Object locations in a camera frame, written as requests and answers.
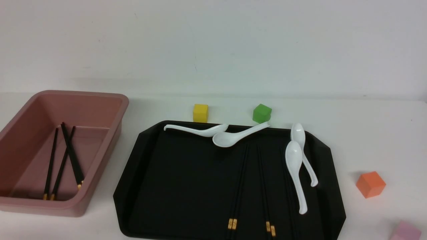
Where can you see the black chopstick gold band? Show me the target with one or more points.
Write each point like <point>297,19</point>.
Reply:
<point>233,205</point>
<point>241,190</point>
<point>264,195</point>
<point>273,237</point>

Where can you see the white ceramic soup spoon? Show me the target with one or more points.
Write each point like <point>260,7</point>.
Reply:
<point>293,159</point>
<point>297,134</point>
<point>226,139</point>
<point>207,133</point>

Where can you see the yellow cube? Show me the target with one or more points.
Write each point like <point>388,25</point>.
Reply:
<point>200,113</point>

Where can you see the green cube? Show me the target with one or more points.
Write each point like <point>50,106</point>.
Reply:
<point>261,114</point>

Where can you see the black serving tray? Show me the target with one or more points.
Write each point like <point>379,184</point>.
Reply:
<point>180,186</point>

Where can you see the black chopstick in bin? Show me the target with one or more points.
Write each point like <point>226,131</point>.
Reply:
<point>50,166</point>
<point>59,176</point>
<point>71,156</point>
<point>76,163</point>

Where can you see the orange cube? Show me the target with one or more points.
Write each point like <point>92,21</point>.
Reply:
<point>370,184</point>

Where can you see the pink plastic bin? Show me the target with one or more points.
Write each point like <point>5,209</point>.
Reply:
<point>26,143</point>

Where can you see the pink cube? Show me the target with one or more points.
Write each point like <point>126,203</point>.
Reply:
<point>405,231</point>

